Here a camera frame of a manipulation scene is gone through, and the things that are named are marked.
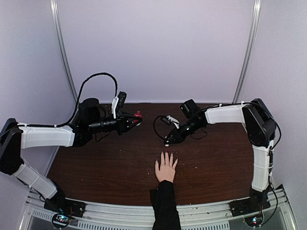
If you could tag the aluminium front frame rail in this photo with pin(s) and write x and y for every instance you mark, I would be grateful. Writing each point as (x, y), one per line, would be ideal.
(211, 216)

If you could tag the black sleeved forearm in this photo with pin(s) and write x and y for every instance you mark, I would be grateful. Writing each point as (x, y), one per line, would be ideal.
(164, 206)

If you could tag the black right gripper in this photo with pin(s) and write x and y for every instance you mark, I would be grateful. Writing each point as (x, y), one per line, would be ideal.
(179, 137)

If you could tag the left round circuit board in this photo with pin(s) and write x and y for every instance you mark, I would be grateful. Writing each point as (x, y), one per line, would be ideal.
(60, 221)

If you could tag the round circuit board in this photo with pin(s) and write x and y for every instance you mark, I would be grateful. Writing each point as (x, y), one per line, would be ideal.
(60, 221)
(254, 221)

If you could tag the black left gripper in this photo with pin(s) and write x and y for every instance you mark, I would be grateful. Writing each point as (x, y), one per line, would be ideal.
(122, 123)

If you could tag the aluminium corner post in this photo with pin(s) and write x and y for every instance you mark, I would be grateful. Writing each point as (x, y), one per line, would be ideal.
(62, 49)
(255, 19)

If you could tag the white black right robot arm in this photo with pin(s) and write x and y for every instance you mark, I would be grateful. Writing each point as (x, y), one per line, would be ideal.
(258, 123)

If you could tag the red nail polish bottle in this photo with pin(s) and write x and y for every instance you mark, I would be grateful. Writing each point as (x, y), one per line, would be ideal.
(139, 120)

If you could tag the right aluminium corner post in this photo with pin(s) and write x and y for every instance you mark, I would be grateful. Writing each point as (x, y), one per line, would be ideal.
(255, 19)

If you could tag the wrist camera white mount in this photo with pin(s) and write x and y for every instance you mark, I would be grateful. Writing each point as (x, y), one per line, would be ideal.
(118, 103)
(170, 121)

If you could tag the left aluminium corner post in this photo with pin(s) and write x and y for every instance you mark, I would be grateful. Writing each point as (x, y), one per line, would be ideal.
(62, 49)

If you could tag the right round circuit board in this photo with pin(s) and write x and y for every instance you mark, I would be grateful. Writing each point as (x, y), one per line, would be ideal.
(254, 221)

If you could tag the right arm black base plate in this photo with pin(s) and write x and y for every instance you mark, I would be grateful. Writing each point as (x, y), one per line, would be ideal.
(247, 206)

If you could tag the mannequin hand with long nails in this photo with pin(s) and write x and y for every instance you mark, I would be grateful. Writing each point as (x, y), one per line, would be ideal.
(165, 169)

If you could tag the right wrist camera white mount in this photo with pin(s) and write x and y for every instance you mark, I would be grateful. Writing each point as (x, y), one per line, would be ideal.
(170, 121)

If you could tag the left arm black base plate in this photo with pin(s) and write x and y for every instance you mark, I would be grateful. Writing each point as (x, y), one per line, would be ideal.
(65, 206)

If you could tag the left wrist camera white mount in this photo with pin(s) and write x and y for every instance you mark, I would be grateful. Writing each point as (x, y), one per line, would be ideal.
(118, 103)

